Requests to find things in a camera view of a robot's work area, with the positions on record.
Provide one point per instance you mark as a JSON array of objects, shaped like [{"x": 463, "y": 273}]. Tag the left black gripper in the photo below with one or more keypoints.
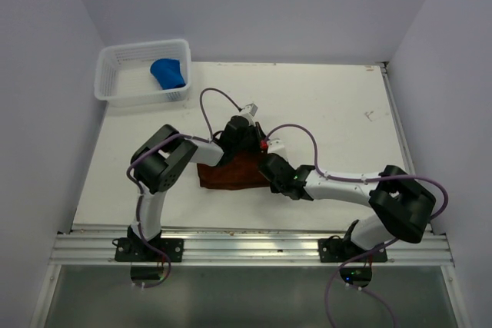
[{"x": 259, "y": 135}]

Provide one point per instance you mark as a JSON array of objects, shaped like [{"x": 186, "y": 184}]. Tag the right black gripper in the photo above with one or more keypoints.
[{"x": 273, "y": 188}]

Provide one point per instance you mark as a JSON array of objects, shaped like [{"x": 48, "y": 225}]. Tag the brown towel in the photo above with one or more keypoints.
[{"x": 240, "y": 174}]

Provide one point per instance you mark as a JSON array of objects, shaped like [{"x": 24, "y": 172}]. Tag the blue towel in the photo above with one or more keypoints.
[{"x": 167, "y": 73}]

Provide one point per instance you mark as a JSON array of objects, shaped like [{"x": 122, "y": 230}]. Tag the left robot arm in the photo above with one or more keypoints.
[{"x": 227, "y": 161}]

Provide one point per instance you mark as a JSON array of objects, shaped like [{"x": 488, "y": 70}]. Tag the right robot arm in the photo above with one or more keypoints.
[{"x": 402, "y": 207}]

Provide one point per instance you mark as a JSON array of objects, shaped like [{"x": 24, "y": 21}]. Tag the white plastic basket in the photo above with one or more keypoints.
[{"x": 123, "y": 75}]

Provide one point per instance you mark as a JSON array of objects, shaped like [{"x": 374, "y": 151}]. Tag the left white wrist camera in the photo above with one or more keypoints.
[{"x": 249, "y": 110}]

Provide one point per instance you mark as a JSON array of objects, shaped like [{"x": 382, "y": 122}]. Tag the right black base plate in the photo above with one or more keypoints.
[{"x": 334, "y": 249}]

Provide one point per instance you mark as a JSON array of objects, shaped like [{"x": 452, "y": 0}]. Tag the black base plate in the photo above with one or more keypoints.
[
  {"x": 334, "y": 249},
  {"x": 128, "y": 250}
]

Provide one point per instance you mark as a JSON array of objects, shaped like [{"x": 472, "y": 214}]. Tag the aluminium mounting rail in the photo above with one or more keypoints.
[{"x": 211, "y": 247}]

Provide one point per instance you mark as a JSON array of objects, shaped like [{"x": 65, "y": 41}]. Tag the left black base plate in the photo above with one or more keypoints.
[{"x": 128, "y": 250}]

